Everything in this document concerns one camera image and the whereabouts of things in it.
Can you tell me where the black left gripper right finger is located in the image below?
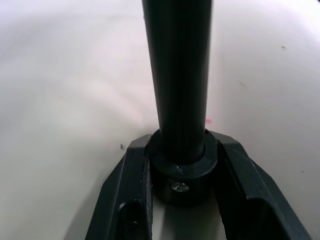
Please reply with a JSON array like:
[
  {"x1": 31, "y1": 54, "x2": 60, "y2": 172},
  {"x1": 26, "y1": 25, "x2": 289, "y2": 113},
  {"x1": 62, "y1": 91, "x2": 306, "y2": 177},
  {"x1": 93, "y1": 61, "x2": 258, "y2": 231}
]
[{"x1": 205, "y1": 128, "x2": 313, "y2": 240}]

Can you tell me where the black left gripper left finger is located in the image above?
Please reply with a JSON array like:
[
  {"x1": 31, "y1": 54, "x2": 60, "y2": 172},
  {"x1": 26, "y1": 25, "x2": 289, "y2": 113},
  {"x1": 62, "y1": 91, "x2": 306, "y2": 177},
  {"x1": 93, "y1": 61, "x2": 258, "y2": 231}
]
[{"x1": 84, "y1": 134, "x2": 154, "y2": 240}]

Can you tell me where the black hand pump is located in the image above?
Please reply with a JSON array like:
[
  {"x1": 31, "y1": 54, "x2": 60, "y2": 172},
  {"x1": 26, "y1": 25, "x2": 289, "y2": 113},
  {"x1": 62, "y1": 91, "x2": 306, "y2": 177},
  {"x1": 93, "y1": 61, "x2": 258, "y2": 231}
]
[{"x1": 141, "y1": 0, "x2": 219, "y2": 207}]

